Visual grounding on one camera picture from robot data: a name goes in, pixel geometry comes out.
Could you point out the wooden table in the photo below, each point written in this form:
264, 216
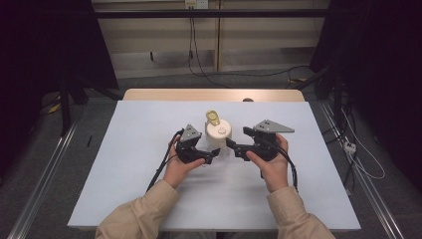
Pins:
185, 94

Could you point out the person's right hand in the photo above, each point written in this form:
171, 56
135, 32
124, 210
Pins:
273, 172

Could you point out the dark round table grommet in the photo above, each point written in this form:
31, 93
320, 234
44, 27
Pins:
248, 99

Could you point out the white table mat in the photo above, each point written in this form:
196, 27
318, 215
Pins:
132, 159

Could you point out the white wall outlet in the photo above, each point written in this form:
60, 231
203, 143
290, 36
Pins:
196, 3

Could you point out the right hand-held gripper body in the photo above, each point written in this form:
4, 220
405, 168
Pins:
265, 142

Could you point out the black horizontal metal bar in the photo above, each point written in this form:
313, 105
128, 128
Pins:
212, 13

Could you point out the clear bottle with cream lid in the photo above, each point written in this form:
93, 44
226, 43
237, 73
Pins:
218, 134

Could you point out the black metal stand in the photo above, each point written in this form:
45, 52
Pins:
65, 106
336, 96

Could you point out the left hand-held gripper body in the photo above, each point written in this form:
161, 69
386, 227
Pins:
189, 146

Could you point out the aluminium floor rail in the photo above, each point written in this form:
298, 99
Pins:
365, 186
40, 186

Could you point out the person's left hand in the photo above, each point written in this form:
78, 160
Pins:
179, 169

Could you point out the white power strip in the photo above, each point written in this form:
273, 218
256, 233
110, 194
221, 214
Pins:
349, 146

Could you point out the black curtain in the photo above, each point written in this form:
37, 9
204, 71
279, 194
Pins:
381, 66
46, 46

